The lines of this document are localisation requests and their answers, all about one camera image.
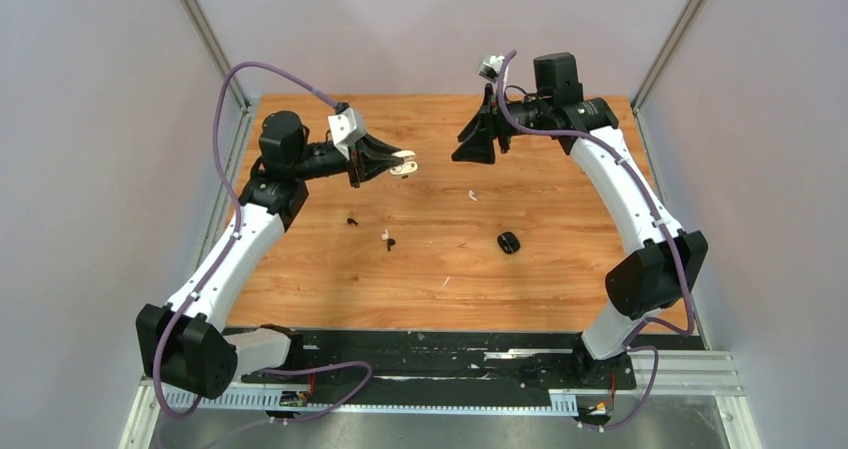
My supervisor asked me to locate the left aluminium frame post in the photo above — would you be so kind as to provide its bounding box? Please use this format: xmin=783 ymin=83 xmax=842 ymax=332
xmin=164 ymin=0 xmax=256 ymax=111

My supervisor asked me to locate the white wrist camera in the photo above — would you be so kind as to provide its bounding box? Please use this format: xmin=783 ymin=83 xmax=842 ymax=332
xmin=477 ymin=54 xmax=505 ymax=83
xmin=327 ymin=107 xmax=368 ymax=160

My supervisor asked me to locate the right aluminium frame post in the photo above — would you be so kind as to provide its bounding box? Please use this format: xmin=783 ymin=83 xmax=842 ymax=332
xmin=630 ymin=0 xmax=707 ymax=114

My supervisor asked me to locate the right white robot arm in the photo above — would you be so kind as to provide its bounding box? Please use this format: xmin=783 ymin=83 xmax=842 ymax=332
xmin=451 ymin=52 xmax=708 ymax=387

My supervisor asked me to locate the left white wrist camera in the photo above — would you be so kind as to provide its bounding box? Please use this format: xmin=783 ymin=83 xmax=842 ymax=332
xmin=327 ymin=107 xmax=368 ymax=160

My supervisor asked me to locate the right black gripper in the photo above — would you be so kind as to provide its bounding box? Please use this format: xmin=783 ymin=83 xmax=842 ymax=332
xmin=452 ymin=84 xmax=551 ymax=164

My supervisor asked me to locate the aluminium frame post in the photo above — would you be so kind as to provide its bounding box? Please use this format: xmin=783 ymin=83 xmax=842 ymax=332
xmin=630 ymin=0 xmax=707 ymax=114
xmin=164 ymin=0 xmax=256 ymax=111

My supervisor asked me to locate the white earbud charging case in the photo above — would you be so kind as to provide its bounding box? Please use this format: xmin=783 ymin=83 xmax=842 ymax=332
xmin=389 ymin=150 xmax=419 ymax=178

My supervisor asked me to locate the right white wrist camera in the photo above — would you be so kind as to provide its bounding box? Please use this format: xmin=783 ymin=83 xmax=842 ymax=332
xmin=477 ymin=54 xmax=505 ymax=83

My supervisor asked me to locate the black earbud charging case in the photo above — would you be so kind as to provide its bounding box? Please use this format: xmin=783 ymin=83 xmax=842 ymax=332
xmin=497 ymin=231 xmax=521 ymax=254

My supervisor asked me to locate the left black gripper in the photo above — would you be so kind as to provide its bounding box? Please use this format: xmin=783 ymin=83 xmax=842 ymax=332
xmin=292 ymin=131 xmax=404 ymax=189

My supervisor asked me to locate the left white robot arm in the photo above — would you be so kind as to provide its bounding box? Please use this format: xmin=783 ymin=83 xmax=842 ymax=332
xmin=136 ymin=107 xmax=418 ymax=399

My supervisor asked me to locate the white slotted cable duct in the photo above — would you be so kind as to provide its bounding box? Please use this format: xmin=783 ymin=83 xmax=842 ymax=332
xmin=160 ymin=390 xmax=579 ymax=417

